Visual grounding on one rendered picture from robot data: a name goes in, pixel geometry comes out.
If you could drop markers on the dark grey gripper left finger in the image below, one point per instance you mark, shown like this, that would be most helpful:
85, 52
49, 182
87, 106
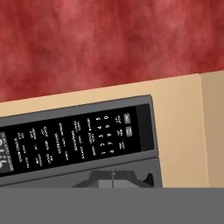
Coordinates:
102, 178

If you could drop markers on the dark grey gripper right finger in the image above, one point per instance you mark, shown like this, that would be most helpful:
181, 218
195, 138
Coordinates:
125, 178

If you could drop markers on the dark grey microwave oven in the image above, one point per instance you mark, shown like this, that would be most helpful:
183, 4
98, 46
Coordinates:
87, 137

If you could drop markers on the beige cabinet housing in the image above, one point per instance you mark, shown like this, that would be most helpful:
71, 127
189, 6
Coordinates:
180, 131

